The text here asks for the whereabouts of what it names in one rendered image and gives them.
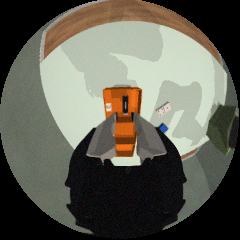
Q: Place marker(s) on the orange rack of bins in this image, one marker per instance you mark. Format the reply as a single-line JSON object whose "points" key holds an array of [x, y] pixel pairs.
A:
{"points": [[125, 134]]}

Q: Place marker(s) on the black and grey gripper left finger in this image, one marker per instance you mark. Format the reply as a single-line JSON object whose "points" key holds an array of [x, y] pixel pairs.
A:
{"points": [[97, 145]]}

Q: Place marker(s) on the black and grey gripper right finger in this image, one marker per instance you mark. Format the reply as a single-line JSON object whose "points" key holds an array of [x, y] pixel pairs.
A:
{"points": [[153, 143]]}

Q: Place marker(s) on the white domino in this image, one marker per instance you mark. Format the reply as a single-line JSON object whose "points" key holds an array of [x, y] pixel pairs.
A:
{"points": [[163, 109]]}

